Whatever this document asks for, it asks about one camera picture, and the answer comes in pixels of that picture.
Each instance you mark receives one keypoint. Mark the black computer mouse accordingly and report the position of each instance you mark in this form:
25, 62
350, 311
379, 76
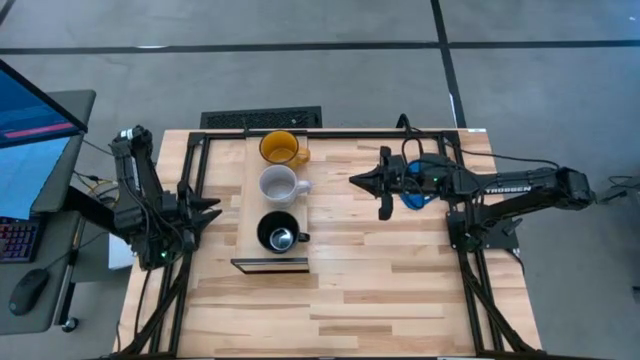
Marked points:
27, 291

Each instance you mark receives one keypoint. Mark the blue folded cloth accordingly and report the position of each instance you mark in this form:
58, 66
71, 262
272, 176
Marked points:
417, 201

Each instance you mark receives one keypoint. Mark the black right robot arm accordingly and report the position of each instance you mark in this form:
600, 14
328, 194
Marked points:
525, 192

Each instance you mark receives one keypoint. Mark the black-framed computer monitor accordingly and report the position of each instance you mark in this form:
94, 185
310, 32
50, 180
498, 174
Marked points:
35, 110

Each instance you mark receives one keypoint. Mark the white patterned mug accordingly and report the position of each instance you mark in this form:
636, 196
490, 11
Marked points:
279, 186

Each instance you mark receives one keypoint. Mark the white box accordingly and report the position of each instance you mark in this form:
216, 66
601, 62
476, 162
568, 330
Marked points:
120, 252

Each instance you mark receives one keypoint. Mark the black aluminium table frame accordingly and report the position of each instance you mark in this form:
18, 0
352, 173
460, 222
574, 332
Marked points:
470, 300

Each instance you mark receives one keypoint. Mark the black mug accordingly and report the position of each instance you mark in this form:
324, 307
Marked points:
280, 232

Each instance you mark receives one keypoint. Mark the amber yellow mug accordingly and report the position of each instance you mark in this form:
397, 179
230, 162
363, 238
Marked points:
281, 147

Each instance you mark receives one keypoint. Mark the grey desk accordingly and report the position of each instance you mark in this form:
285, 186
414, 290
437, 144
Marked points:
50, 295

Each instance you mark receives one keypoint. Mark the desk caster wheel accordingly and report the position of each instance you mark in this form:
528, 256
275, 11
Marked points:
70, 325

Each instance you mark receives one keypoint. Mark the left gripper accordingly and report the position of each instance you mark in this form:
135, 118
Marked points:
184, 220

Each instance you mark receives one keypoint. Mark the black floor vent grille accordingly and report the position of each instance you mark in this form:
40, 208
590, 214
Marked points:
260, 119

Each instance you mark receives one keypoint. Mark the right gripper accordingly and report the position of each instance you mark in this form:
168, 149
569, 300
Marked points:
435, 181

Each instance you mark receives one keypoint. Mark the black keyboard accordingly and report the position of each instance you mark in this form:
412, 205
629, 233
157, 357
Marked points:
17, 240

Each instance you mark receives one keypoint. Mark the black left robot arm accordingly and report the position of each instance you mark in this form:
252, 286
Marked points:
135, 200

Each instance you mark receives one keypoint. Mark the grey-backed computer monitor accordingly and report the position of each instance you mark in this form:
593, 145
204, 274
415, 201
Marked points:
60, 165

